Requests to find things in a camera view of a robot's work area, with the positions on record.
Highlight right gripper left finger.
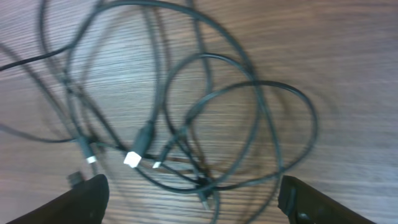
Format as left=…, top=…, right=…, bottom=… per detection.
left=7, top=174, right=109, bottom=224

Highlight black usb cable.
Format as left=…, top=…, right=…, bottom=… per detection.
left=0, top=0, right=320, bottom=224

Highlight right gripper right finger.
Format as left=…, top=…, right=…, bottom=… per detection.
left=278, top=175, right=374, bottom=224

